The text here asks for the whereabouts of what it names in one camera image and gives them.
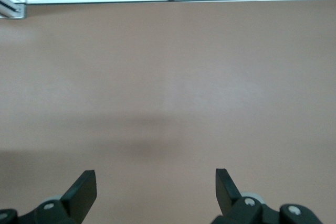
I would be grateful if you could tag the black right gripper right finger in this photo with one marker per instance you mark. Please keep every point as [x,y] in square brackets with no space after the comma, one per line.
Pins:
[231,203]

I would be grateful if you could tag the brown table cover sheet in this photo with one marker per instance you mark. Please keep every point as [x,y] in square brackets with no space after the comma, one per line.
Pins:
[168,77]

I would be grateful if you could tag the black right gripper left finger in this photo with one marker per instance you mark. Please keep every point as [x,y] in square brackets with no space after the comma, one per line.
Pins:
[78,200]

